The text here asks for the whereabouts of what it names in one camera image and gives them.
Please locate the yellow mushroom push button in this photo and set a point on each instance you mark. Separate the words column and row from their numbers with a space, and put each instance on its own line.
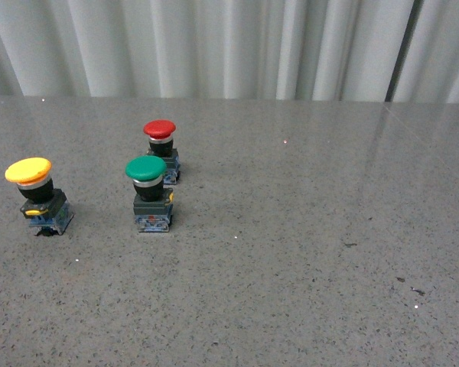
column 46, row 207

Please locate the green mushroom push button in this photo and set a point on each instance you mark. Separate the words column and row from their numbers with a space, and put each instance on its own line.
column 153, row 202

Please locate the red mushroom push button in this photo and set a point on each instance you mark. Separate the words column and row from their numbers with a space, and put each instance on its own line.
column 160, row 139

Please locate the white pleated curtain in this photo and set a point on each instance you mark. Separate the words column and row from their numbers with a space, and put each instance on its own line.
column 383, row 51

